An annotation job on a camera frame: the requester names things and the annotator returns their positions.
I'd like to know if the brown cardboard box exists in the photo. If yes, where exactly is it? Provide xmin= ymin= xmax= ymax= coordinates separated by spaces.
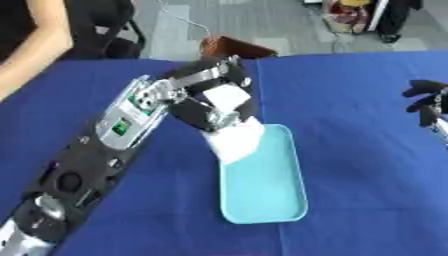
xmin=199 ymin=35 xmax=280 ymax=60

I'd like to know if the person's leg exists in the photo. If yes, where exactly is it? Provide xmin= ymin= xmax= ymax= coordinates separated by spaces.
xmin=374 ymin=0 xmax=426 ymax=44

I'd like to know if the red and yellow bag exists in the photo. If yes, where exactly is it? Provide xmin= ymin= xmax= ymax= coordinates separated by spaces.
xmin=322 ymin=0 xmax=378 ymax=34

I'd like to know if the black chair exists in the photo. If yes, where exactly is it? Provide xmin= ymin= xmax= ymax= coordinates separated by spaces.
xmin=59 ymin=0 xmax=147 ymax=60

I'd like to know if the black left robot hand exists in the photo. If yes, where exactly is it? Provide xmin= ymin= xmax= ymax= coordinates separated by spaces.
xmin=154 ymin=54 xmax=261 ymax=133

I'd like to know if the person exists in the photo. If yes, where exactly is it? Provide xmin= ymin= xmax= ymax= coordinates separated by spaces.
xmin=0 ymin=0 xmax=76 ymax=101

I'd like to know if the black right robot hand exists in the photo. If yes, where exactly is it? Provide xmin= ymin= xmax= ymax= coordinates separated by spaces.
xmin=400 ymin=79 xmax=448 ymax=128

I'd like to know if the light blue plastic tray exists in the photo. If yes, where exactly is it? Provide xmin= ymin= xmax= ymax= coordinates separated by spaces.
xmin=217 ymin=123 xmax=310 ymax=225

